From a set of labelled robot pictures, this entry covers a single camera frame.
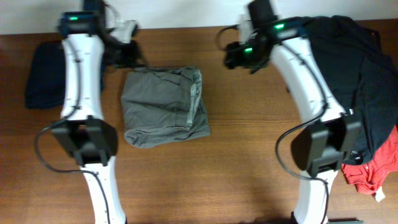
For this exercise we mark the red garment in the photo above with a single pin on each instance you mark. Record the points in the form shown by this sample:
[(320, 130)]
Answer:
[(369, 178)]

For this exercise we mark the grey shorts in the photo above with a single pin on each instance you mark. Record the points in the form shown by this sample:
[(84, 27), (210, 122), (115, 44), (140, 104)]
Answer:
[(163, 105)]

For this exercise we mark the black t-shirt with white print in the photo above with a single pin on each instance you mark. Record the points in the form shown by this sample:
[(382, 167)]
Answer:
[(360, 77)]

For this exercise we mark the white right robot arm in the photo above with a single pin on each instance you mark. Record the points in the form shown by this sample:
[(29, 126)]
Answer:
[(314, 150)]

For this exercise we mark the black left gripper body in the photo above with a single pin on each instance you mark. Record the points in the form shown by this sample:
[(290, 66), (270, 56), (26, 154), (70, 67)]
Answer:
[(125, 54)]

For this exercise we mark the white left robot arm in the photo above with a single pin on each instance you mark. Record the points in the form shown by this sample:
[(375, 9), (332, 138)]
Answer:
[(82, 131)]

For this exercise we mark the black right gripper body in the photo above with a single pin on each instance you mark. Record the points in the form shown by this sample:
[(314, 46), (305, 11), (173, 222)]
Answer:
[(252, 54)]

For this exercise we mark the folded dark navy garment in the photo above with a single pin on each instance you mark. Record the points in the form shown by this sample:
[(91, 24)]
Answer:
[(47, 77)]

